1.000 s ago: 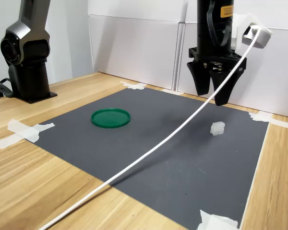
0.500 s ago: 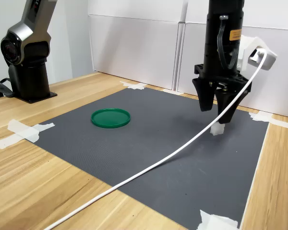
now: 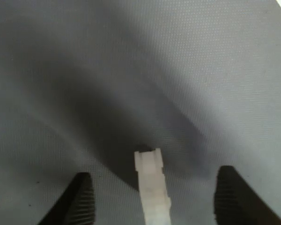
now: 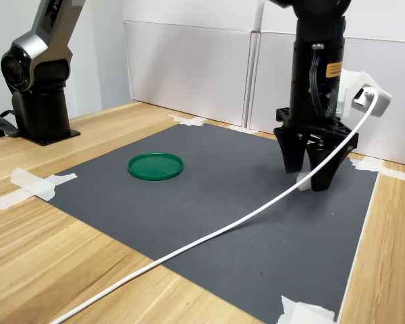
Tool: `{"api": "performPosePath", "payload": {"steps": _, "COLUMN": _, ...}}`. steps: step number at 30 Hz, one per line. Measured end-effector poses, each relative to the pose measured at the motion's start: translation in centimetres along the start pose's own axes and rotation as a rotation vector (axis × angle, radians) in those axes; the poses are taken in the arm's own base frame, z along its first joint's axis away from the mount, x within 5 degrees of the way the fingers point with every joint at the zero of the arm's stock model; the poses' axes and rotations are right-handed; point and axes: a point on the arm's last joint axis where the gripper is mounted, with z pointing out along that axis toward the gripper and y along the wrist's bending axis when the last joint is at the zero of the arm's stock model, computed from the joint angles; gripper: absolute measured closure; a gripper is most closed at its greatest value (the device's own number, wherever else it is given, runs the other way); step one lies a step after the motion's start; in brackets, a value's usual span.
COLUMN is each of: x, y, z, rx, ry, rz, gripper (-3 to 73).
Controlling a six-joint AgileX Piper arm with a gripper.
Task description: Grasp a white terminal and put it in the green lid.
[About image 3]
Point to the small white plastic terminal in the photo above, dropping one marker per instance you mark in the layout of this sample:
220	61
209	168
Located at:
153	187

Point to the dark grey mat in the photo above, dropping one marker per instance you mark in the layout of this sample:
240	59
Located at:
61	70

